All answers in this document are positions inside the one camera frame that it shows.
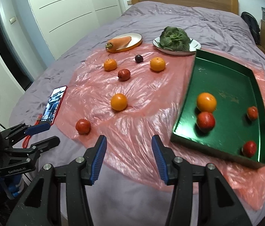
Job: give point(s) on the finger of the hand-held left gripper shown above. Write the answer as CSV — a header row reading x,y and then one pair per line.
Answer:
x,y
38,128
45,143

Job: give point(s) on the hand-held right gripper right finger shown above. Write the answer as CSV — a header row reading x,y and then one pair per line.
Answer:
x,y
160,160

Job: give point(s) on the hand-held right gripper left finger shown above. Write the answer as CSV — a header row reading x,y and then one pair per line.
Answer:
x,y
98,160

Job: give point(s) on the red apple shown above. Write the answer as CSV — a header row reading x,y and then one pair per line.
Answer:
x,y
124,74
83,126
252,113
206,120
249,148

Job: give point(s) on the orange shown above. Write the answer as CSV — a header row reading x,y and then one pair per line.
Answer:
x,y
157,64
207,102
110,64
119,102

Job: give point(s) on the green tray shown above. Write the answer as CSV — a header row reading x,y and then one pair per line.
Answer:
x,y
226,113

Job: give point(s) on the dark plum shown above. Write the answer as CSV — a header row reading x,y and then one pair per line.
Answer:
x,y
138,58

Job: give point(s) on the person's left hand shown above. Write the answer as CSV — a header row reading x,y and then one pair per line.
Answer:
x,y
14,184

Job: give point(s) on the red smartphone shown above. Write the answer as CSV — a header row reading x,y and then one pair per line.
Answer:
x,y
53,106

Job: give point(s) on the pink plastic sheet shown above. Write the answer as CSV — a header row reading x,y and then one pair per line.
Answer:
x,y
146,113

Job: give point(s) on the carrot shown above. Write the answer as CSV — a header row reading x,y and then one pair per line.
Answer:
x,y
119,42

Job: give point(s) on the white patterned plate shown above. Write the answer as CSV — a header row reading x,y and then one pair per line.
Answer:
x,y
194,45

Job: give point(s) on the bok choy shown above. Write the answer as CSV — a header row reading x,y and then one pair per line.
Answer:
x,y
174,38

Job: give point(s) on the white wardrobe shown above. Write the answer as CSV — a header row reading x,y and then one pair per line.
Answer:
x,y
76,11

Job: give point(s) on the gold-rimmed plate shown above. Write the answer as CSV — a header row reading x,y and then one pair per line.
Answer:
x,y
134,38

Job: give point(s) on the black backpack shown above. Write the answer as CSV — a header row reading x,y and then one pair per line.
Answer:
x,y
251,26

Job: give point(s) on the light switch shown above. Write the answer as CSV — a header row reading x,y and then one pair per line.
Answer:
x,y
12,20

